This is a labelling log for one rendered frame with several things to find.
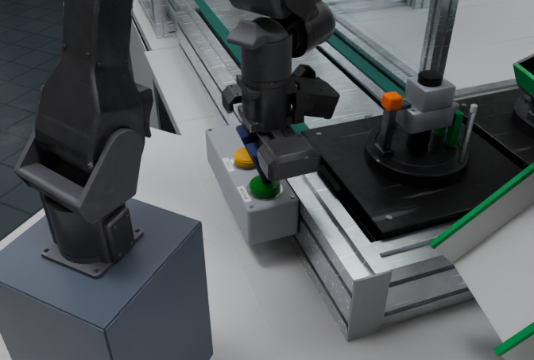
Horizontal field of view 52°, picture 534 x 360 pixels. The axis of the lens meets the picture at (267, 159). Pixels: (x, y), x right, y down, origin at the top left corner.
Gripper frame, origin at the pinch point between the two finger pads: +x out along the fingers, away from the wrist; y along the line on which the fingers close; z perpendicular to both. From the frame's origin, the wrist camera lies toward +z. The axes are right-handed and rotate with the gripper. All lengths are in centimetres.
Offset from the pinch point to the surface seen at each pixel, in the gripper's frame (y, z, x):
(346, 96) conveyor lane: 26.5, 25.3, 9.3
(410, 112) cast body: -3.0, 18.2, -4.7
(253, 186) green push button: -0.4, -1.9, 3.4
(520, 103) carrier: 2.9, 42.5, 1.9
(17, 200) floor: 144, -55, 101
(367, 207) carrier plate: -9.1, 9.7, 3.6
